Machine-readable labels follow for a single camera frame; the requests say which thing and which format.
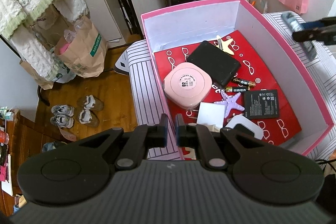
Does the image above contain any white pocket wifi router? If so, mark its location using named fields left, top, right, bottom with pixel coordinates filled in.
left=226, top=114, right=264, bottom=140

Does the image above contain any pink round compact case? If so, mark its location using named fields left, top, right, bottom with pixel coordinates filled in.
left=163, top=62, right=213, bottom=110

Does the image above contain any purple starfish hair clip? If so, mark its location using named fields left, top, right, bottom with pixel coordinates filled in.
left=214, top=90, right=245, bottom=118

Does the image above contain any brown slipper pair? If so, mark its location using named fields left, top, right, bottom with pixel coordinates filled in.
left=74, top=94, right=104, bottom=127

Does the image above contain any pink cardboard storage box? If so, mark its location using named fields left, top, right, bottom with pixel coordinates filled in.
left=141, top=0, right=334, bottom=155

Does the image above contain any gold black AAA battery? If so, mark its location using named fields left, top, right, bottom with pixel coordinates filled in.
left=232, top=77, right=256, bottom=87

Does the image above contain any white charger cube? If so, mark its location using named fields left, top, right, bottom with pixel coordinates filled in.
left=197, top=102, right=226, bottom=129

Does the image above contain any striped white tablecloth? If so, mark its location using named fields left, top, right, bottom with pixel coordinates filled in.
left=114, top=11, right=336, bottom=162

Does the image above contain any yellow starfish hair clip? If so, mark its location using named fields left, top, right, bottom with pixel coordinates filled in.
left=215, top=35, right=234, bottom=56

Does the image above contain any brown paper grocery bag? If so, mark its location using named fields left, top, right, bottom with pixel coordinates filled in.
left=55, top=16, right=107, bottom=78

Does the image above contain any black phone battery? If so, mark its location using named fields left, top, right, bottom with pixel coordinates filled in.
left=243, top=90, right=280, bottom=119

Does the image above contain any wooden side cabinet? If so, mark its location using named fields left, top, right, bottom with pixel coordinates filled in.
left=1, top=109, right=62, bottom=216

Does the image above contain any grey sneaker pair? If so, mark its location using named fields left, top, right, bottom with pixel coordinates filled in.
left=50, top=105, right=75, bottom=128

